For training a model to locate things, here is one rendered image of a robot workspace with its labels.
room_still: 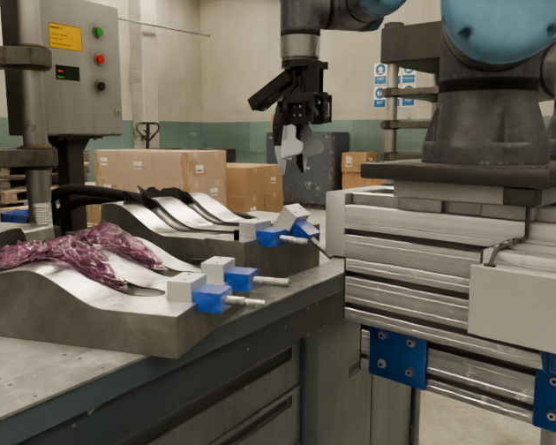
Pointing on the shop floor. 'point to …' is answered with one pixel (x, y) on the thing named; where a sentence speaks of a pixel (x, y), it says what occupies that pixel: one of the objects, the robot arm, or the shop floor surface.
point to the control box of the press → (72, 85)
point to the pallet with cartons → (254, 187)
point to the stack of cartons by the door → (350, 174)
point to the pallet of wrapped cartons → (162, 170)
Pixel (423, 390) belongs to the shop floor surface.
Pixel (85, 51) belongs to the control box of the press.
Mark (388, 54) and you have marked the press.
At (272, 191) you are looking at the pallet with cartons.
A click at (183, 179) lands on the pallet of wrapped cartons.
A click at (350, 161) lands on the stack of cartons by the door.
